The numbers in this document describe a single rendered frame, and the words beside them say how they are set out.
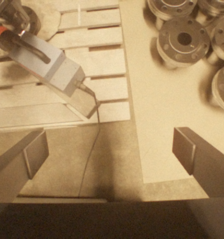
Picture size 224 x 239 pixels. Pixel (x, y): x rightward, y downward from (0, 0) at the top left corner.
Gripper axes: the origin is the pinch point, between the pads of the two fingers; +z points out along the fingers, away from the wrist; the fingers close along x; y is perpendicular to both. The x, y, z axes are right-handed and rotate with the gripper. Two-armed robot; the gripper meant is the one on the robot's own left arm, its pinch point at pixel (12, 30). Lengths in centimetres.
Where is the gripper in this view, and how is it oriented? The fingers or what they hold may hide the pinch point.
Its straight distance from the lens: 72.0
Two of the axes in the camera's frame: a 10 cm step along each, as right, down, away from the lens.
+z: 0.5, 1.4, 9.9
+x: -5.3, 8.4, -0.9
